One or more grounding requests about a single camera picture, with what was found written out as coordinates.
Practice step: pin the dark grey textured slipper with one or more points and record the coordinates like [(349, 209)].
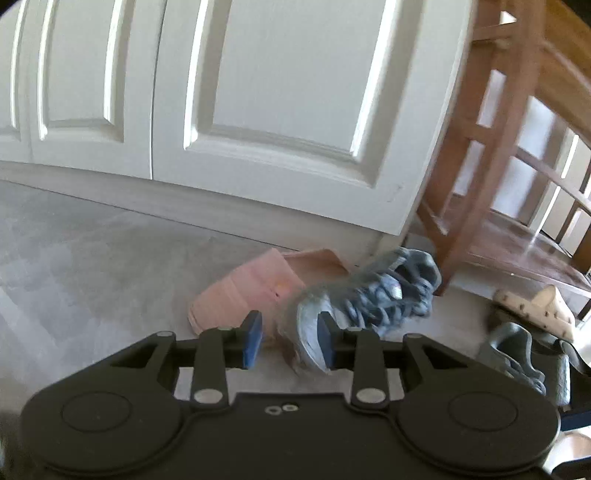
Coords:
[(512, 350)]

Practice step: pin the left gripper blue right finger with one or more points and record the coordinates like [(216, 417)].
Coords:
[(329, 338)]

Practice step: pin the grey blue sneaker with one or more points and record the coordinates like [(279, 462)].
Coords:
[(379, 297)]

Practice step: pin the brown wooden shoe rack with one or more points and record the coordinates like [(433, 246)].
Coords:
[(517, 51)]

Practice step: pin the pink plush slipper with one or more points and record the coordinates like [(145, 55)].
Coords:
[(266, 284)]

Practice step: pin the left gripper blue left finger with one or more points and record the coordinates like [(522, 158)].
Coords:
[(250, 335)]

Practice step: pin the white heart slipper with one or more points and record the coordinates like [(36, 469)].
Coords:
[(547, 310)]

